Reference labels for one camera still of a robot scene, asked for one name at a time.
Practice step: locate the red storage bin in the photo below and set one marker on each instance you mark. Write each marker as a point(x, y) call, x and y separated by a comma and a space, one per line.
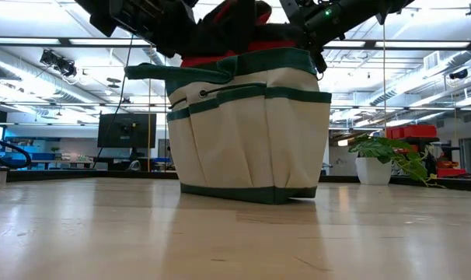
point(412, 131)

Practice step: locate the red black gardening glove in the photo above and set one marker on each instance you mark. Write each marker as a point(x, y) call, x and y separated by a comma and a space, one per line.
point(239, 23)

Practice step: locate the black ceiling security camera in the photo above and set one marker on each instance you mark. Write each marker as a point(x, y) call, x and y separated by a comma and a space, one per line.
point(459, 74)

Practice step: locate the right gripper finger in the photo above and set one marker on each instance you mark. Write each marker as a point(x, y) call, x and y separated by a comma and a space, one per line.
point(318, 54)

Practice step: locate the canvas gardening bag green trim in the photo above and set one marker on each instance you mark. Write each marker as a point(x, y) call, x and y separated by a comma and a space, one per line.
point(251, 148)

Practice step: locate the red crate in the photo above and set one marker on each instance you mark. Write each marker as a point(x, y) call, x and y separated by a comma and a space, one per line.
point(451, 171)

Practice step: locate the ceiling-mounted camera rig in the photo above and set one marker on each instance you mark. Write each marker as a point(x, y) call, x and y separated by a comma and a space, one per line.
point(58, 62)

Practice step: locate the black aluminium table frame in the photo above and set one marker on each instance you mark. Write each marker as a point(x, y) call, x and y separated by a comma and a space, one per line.
point(84, 175)

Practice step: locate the black computer monitor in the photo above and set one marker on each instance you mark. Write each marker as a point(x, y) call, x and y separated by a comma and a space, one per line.
point(126, 130)

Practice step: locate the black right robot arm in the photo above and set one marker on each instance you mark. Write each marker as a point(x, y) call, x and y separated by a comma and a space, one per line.
point(395, 8)

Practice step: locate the potted plant white pot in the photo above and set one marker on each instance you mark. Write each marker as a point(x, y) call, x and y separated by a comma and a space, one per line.
point(373, 171)

